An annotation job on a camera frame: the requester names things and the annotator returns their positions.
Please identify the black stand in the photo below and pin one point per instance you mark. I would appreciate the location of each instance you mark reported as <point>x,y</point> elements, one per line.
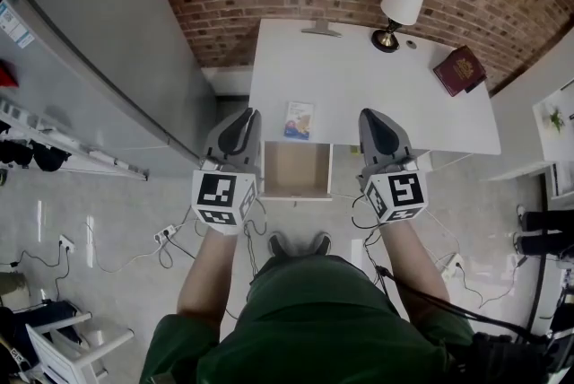
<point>536,292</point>

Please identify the grey desk grommet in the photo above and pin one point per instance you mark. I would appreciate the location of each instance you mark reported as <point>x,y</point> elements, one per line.
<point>411,44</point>

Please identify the white wooden drawer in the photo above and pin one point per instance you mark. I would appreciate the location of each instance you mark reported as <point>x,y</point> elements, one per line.
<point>296,169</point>

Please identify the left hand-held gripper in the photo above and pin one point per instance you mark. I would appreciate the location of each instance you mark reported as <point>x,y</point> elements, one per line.
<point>217,191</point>

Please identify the person's green shirt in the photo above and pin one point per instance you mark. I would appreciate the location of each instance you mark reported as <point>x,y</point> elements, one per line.
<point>309,328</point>

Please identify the dark red book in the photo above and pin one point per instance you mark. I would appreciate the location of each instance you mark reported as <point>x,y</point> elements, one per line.
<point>458,70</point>

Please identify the small green plant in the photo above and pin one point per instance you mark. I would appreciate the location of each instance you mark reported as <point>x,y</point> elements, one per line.
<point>554,118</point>

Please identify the white floor socket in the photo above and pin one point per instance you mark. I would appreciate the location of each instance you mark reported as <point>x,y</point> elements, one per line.
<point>67,243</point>

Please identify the pile of black bags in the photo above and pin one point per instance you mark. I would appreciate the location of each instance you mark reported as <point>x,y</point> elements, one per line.
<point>40,155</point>

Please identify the person's right shoe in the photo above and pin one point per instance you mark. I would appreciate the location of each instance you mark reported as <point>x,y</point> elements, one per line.
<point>323,242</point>

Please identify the blue white bandage box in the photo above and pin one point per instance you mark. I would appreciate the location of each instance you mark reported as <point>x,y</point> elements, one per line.
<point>298,121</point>

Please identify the person's left shoe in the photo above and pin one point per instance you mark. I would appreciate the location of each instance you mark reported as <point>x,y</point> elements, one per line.
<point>277,243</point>

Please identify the person's left forearm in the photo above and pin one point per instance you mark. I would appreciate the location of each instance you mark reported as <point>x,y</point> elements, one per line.
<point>206,279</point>

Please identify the black backpack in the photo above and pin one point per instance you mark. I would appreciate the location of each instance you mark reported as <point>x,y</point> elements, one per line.
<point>507,357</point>

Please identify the grey monitor stand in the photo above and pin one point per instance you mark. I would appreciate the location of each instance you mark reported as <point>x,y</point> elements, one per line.
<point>320,30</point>

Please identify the person's shoe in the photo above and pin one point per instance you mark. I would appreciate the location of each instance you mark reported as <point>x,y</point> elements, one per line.
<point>323,242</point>
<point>277,243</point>

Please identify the person's black trousers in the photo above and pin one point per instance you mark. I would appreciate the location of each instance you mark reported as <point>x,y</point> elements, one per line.
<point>274,255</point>

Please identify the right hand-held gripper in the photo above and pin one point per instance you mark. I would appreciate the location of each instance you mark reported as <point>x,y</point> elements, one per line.
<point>406,189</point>

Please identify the dark blue bag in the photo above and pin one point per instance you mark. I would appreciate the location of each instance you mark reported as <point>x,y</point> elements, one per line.
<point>49,315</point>

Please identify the white shelf rack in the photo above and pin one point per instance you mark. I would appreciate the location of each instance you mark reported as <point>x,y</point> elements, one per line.
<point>67,140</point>

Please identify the white shelf unit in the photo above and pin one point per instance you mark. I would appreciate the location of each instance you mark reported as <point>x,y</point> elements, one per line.
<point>556,149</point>

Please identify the white desk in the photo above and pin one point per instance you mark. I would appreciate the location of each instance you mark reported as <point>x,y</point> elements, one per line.
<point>359,81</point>

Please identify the person's right forearm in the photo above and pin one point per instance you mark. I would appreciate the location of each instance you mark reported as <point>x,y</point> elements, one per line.
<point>414,270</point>

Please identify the red packet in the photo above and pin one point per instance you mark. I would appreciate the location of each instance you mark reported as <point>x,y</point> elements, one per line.
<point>6,73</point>

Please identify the white power strip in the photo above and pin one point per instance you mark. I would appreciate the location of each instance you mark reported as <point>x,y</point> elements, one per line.
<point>453,266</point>
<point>164,235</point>

